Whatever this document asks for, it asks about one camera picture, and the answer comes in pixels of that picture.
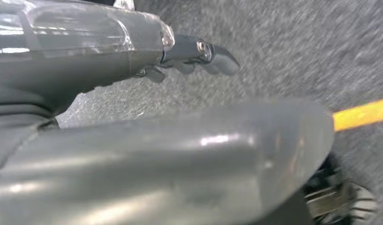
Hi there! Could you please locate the yellow floor tape square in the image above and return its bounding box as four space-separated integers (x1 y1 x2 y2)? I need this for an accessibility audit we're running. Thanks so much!
332 97 383 133

